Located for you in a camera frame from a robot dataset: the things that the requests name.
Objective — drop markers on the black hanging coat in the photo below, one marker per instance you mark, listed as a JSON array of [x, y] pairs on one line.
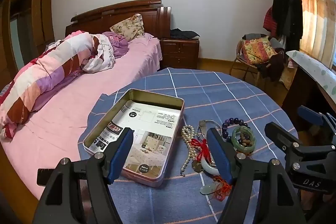
[[287, 11]]

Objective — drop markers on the dark folded clothes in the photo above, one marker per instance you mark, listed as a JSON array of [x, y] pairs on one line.
[[183, 33]]

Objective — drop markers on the yellow patchwork cushion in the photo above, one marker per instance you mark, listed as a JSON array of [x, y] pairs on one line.
[[258, 49]]

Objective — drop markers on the wooden nightstand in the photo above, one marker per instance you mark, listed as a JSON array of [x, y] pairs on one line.
[[178, 53]]

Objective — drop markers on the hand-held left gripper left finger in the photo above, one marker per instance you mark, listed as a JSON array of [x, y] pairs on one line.
[[123, 153]]

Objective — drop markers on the white jade bangle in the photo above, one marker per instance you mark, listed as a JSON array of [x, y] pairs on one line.
[[210, 170]]

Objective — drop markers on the pink patchwork quilt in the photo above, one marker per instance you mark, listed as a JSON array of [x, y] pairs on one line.
[[52, 64]]

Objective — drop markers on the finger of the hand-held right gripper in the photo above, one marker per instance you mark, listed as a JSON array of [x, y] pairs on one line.
[[278, 134], [309, 115]]

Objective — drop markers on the wooden bed headboard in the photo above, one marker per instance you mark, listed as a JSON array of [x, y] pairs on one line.
[[118, 16]]

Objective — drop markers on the wooden wardrobe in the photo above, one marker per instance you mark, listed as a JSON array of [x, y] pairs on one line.
[[39, 16]]

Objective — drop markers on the red hanging jacket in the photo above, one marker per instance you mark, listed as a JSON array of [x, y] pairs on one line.
[[270, 22]]

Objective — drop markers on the green jade bangle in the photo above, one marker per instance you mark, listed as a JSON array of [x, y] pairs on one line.
[[245, 148]]

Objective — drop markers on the rectangular metal tin box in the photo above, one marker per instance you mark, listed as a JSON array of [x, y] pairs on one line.
[[110, 113]]

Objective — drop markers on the blue plaid tablecloth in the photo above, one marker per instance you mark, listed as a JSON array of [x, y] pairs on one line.
[[210, 92]]

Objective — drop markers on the silver wrist watch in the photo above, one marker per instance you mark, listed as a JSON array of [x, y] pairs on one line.
[[202, 129]]

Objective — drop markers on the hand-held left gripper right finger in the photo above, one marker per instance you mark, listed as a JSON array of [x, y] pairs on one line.
[[219, 158]]

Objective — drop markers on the dark brown garment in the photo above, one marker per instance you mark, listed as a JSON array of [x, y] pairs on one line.
[[274, 66]]

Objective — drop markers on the wooden desk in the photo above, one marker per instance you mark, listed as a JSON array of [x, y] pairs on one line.
[[302, 92]]

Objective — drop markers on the printed paper liner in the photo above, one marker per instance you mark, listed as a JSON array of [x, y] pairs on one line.
[[152, 134]]

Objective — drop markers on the rattan chair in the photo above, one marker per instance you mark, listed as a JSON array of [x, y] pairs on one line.
[[245, 62]]

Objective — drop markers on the bed with pink sheet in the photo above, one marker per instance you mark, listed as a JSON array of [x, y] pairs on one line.
[[65, 113]]

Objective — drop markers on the white green patterned desk cover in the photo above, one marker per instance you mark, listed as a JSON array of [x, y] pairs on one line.
[[315, 66]]

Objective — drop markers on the purple blanket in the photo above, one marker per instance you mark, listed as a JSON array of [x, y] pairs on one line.
[[118, 43]]

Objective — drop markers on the floral pillow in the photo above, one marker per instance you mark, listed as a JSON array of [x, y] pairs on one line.
[[128, 27]]

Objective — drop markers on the yellow checked curtain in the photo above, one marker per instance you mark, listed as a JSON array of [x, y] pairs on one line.
[[315, 3]]

